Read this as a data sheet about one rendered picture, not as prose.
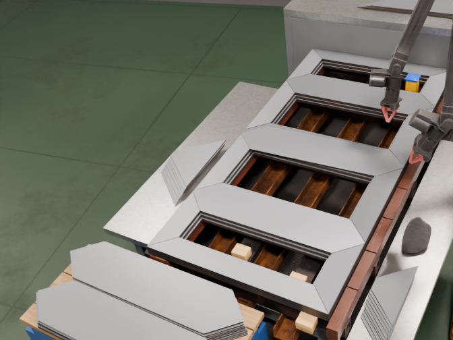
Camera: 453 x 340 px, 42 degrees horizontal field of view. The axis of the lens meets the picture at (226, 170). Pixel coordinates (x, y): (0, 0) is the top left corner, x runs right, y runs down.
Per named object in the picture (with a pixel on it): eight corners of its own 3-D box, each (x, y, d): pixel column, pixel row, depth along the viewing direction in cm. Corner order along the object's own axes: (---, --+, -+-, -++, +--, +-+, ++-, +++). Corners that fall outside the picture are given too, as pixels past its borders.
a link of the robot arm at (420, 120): (456, 123, 197) (458, 108, 203) (425, 107, 197) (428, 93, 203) (435, 146, 205) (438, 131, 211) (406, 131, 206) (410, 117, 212)
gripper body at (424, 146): (412, 153, 211) (423, 139, 205) (416, 136, 217) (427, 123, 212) (428, 162, 210) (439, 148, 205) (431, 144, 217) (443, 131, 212)
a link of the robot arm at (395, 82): (402, 76, 236) (402, 72, 241) (384, 75, 238) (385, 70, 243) (400, 92, 239) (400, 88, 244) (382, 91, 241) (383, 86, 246)
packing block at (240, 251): (232, 258, 224) (230, 251, 222) (238, 249, 227) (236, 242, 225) (245, 263, 221) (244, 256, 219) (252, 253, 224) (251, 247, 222)
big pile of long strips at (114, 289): (19, 319, 214) (13, 309, 210) (89, 243, 238) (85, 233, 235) (202, 412, 177) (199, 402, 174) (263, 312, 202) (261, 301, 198)
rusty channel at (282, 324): (273, 336, 207) (272, 328, 204) (414, 88, 309) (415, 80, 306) (294, 345, 204) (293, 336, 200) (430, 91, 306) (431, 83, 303)
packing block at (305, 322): (295, 328, 197) (294, 321, 195) (301, 317, 200) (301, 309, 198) (312, 334, 194) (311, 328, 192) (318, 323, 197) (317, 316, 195)
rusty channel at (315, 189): (224, 316, 216) (222, 308, 213) (377, 82, 319) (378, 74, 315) (243, 324, 213) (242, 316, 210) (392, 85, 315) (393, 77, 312)
